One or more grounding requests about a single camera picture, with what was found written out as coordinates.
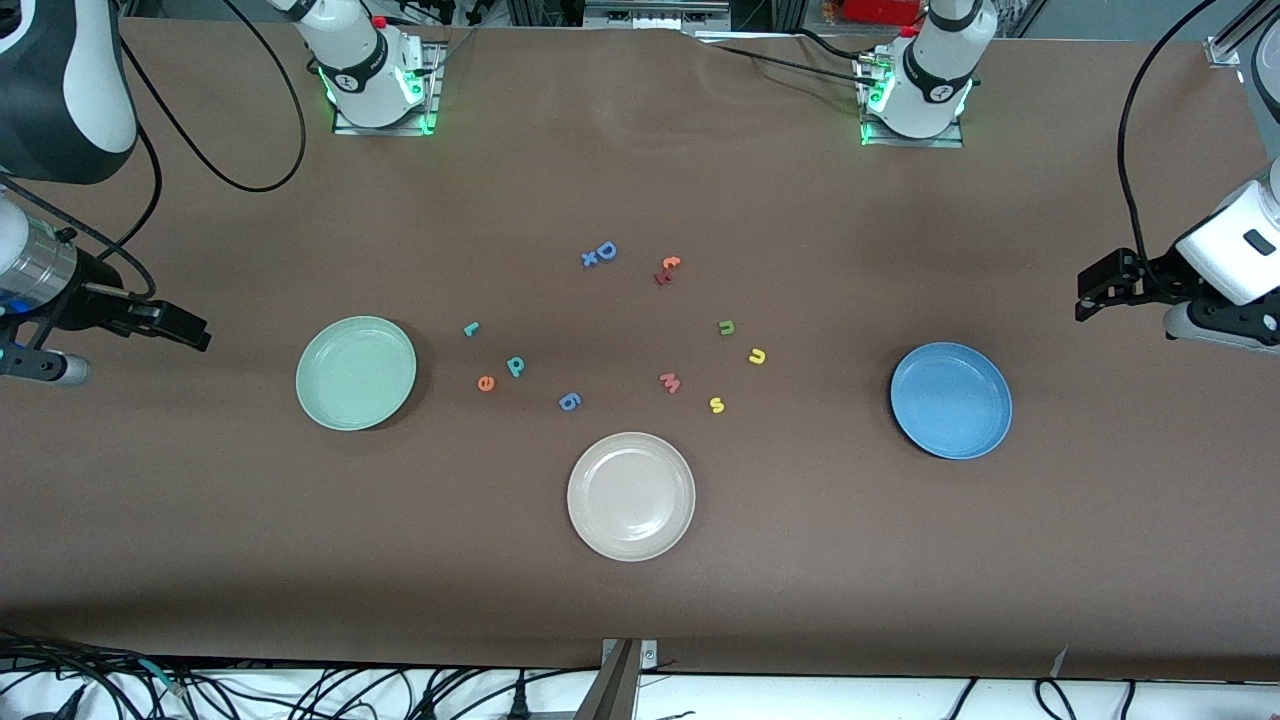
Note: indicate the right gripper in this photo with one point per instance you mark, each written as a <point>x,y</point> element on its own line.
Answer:
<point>92,290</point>

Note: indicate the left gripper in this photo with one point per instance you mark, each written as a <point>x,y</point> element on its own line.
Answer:
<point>1146,281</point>

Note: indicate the teal letter p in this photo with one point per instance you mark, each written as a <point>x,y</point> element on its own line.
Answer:
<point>515,366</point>

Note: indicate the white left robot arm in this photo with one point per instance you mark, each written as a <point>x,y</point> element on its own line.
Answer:
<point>935,90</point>

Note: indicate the blue plate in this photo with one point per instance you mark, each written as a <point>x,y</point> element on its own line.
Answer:
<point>950,400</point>

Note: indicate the light green plate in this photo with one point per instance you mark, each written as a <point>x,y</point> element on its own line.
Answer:
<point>355,375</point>

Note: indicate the red box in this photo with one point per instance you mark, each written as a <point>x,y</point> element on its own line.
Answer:
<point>880,10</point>

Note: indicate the white tape tag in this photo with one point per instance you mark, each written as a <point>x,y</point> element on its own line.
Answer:
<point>1060,662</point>

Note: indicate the blue letter g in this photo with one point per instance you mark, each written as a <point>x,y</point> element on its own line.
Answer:
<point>569,401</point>

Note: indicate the blue letter D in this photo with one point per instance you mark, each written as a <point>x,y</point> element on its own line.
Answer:
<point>606,250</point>

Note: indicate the pink letter w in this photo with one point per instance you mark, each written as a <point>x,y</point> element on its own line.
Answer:
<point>670,382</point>

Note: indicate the beige plate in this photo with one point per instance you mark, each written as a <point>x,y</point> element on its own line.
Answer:
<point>630,497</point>

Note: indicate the black power plug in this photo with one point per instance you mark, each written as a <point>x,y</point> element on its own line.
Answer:
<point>518,700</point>

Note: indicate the grey power strip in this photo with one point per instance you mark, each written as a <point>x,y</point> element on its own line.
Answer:
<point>655,15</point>

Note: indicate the brown table cover sheet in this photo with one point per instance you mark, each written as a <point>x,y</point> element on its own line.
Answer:
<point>640,600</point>

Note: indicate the aluminium frame profile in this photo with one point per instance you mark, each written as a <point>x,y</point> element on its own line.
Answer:
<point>1228,45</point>
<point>545,12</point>

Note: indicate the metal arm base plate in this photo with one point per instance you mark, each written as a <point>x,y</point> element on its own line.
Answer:
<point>380,130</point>
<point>910,143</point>

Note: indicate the dark metal post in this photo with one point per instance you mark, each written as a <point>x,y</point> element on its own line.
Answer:
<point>610,695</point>

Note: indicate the metal table edge bracket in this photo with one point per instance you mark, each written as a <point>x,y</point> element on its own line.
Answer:
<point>648,655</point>

